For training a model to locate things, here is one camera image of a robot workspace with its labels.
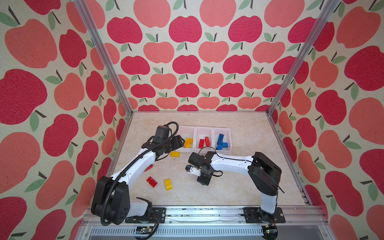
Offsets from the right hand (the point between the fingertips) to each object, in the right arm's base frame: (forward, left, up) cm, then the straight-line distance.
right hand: (205, 178), depth 86 cm
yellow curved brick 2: (-6, +21, +1) cm, 22 cm away
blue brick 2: (+21, -8, +2) cm, 23 cm away
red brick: (+24, +4, +1) cm, 24 cm away
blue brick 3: (+24, -12, +1) cm, 27 cm away
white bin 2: (+29, +3, +2) cm, 29 cm away
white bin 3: (+30, -14, +1) cm, 33 cm away
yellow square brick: (+25, +12, +2) cm, 28 cm away
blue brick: (+27, -9, +2) cm, 28 cm away
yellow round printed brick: (+20, +14, +3) cm, 24 cm away
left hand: (+14, +14, +15) cm, 25 cm away
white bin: (+30, +14, +3) cm, 34 cm away
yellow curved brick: (+14, +21, +1) cm, 25 cm away
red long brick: (+25, 0, +1) cm, 25 cm away
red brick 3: (+3, +34, +1) cm, 34 cm away
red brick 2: (-6, +31, +2) cm, 31 cm away
